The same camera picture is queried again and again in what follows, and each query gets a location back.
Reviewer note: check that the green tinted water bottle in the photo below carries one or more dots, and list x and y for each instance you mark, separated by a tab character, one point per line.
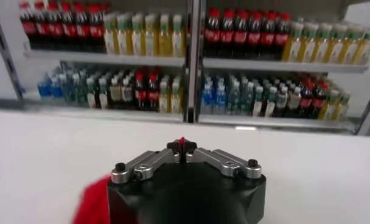
233	97
67	88
246	97
80	88

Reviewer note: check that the green cap dark tea bottle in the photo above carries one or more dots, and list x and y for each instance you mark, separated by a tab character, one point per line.
103	94
91	94
270	102
258	102

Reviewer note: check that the red shirt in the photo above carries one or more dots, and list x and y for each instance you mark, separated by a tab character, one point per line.
93	204

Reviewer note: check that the white cap dark drink bottle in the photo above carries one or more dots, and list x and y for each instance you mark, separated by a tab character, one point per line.
115	91
127	91

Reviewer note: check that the blue label water bottle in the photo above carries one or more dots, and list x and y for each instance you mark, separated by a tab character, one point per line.
56	86
207	99
45	86
220	99

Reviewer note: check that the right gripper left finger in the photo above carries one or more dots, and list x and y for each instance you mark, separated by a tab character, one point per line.
145	165

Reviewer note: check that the red cap cola bottle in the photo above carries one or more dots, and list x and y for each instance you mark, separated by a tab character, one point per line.
140	89
305	99
42	29
153	89
319	99
55	30
69	30
254	38
29	29
82	31
212	35
240	37
280	39
227	36
96	31
267	39

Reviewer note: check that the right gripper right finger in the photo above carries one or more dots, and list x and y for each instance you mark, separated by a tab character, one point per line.
227	164

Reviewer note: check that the green cap yellow tea bottle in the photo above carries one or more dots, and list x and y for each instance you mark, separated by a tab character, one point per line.
349	48
321	47
151	39
111	38
364	48
291	45
163	97
335	47
124	38
164	39
343	105
178	39
176	97
137	39
331	105
306	45

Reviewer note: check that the grey metal drinks shelf unit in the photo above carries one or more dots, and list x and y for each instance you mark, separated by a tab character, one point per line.
279	66
112	59

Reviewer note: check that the beige label dark drink bottle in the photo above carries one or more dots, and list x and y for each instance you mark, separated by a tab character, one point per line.
281	100
294	100

